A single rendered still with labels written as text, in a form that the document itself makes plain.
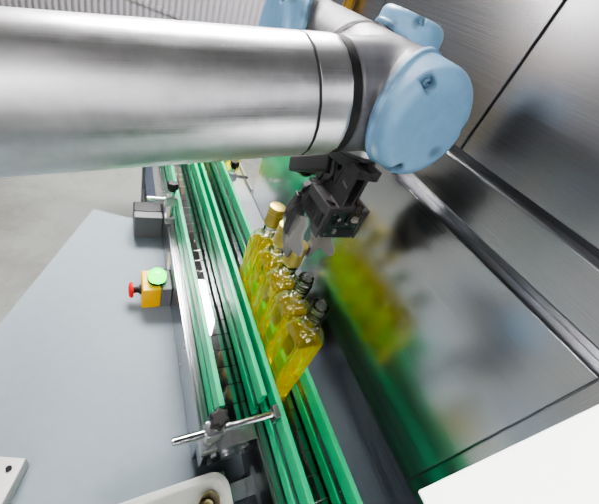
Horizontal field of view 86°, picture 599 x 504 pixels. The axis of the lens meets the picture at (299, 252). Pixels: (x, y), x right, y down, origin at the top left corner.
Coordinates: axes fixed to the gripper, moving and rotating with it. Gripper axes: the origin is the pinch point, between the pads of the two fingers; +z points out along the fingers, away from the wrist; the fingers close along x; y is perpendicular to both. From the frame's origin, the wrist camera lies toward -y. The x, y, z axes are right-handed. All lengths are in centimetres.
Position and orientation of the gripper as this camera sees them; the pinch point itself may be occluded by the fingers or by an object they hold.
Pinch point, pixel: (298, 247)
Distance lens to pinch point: 56.4
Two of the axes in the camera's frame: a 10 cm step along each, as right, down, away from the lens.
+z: -3.4, 7.2, 6.1
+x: 8.7, 0.0, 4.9
